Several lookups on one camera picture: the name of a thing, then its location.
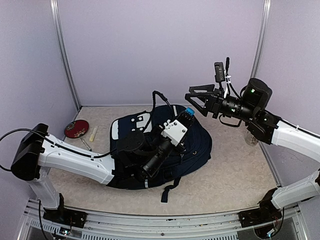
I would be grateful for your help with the aluminium corner post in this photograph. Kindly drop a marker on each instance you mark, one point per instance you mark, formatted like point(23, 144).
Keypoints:
point(256, 18)
point(63, 53)

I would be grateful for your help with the navy blue student backpack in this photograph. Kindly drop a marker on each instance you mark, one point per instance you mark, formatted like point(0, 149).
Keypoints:
point(142, 160)

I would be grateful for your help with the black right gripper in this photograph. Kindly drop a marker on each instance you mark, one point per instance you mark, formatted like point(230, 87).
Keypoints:
point(214, 102)

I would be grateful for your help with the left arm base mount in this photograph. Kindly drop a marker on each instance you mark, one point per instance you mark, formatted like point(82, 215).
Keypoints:
point(65, 216)

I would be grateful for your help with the red floral bowl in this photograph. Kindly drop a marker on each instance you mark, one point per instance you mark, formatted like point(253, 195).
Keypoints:
point(76, 129)

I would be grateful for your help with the clear ballpoint pen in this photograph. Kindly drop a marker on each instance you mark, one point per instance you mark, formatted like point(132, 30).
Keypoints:
point(86, 144)

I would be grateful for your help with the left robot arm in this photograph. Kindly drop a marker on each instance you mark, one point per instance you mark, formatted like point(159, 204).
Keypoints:
point(39, 150)

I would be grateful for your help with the floral ceramic mug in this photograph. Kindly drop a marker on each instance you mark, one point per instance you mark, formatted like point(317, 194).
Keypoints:
point(250, 139)

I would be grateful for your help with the yellow highlighter marker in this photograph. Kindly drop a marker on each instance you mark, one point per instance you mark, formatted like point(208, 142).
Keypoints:
point(93, 134)

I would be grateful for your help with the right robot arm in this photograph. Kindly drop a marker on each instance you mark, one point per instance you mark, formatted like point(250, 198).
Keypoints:
point(265, 127)

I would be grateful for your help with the aluminium corner post right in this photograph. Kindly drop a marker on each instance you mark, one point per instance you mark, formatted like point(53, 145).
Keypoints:
point(256, 18)

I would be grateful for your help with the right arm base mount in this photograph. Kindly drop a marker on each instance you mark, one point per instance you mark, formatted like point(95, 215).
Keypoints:
point(266, 212)

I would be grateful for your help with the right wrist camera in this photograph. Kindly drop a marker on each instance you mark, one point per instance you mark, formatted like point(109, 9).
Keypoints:
point(219, 72)

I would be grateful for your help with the black blue marker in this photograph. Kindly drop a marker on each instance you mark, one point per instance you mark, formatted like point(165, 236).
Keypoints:
point(190, 111)

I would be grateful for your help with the aluminium corner post left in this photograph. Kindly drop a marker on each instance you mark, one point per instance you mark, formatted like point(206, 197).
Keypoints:
point(63, 53)

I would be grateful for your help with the aluminium front rail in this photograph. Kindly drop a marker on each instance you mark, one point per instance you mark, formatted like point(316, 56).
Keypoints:
point(100, 225)

